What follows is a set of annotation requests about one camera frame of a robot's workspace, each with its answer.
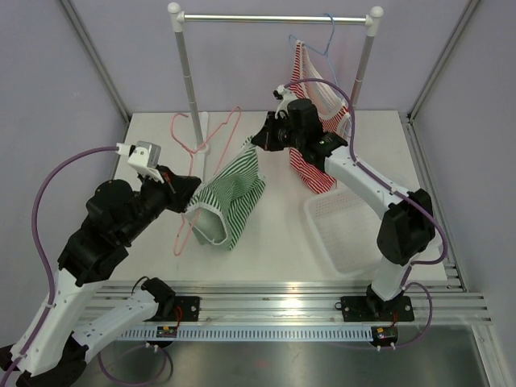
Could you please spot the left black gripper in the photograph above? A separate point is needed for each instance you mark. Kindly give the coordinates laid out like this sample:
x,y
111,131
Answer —
x,y
178,189

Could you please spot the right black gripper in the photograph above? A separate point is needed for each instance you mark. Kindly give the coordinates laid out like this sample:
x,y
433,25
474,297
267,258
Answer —
x,y
266,138

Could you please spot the green striped tank top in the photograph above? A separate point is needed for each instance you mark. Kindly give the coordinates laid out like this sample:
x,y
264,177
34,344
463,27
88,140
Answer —
x,y
219,210

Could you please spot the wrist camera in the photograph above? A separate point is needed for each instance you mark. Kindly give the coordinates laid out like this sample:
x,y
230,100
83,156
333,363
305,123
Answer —
x,y
284,96
143,157

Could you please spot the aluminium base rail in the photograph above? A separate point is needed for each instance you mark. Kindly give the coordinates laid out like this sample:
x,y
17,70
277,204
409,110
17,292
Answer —
x,y
313,302

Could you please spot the red striped tank top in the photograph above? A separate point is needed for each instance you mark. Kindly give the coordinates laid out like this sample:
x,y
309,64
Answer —
x,y
328,113

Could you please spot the white plastic basket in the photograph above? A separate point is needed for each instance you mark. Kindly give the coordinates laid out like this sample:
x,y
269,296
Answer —
x,y
345,229

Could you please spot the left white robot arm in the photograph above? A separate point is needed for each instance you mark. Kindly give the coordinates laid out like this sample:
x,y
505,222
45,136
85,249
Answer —
x,y
56,349

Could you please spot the pink wire hanger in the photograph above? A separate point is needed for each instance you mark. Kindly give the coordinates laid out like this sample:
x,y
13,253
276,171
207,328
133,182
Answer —
x,y
186,228

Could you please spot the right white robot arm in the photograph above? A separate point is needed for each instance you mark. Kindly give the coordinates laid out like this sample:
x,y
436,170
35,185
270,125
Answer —
x,y
407,222

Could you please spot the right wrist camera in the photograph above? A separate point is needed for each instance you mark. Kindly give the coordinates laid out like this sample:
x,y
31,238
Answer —
x,y
284,96

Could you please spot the white slotted cable duct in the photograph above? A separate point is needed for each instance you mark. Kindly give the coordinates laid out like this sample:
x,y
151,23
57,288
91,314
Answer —
x,y
250,334

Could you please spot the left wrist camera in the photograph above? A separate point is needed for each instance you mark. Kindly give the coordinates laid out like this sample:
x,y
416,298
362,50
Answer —
x,y
143,157

